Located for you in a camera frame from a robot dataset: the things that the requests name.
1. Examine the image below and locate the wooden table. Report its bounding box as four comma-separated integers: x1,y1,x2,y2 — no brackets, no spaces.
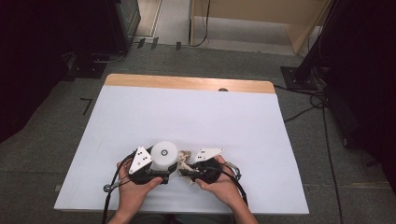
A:
104,73,276,94

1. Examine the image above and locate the person's right hand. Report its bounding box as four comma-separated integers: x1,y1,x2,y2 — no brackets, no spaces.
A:
195,155,248,210

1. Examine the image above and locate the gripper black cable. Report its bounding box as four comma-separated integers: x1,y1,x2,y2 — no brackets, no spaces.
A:
218,161,249,208
101,153,134,224

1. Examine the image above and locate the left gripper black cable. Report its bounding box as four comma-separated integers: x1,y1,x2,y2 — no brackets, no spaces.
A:
101,153,134,224

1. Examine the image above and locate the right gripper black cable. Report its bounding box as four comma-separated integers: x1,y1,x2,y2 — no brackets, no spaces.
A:
218,161,249,208

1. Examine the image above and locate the white plastic cylinder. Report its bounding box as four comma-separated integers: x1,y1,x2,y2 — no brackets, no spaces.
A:
149,140,179,172

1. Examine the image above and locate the light wooden cabinet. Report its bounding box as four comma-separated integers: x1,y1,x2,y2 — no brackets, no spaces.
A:
190,0,331,56

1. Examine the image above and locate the white table sheet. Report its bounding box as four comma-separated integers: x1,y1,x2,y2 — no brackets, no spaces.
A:
53,85,310,216

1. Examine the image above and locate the beige quilted cloth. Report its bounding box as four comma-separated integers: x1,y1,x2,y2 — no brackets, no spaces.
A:
177,149,197,186

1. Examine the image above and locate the dark curtain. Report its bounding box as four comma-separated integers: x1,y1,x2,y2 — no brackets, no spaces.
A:
0,0,110,144
320,0,396,188

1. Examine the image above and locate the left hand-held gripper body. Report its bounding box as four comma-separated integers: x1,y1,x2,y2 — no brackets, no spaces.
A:
128,146,172,186

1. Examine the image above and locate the person's left hand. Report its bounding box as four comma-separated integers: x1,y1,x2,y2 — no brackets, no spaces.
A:
116,159,163,216

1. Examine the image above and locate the black stand with base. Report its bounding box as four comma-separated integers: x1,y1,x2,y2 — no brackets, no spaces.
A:
280,0,344,91

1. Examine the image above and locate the long black floor cable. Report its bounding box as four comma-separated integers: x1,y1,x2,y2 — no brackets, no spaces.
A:
321,105,344,224

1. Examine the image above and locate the black hanging cable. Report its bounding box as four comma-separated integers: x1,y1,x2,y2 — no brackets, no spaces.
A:
190,0,211,48

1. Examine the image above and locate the black looped floor cable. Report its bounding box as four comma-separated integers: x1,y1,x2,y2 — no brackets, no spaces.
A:
274,83,328,124

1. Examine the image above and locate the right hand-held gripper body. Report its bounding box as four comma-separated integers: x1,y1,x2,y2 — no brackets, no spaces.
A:
186,147,225,185

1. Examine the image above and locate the black flat stand base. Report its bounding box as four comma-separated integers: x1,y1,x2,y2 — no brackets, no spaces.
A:
66,50,108,79

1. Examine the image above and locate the black equipment cabinet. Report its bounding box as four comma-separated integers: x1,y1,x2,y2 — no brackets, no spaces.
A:
106,0,142,54

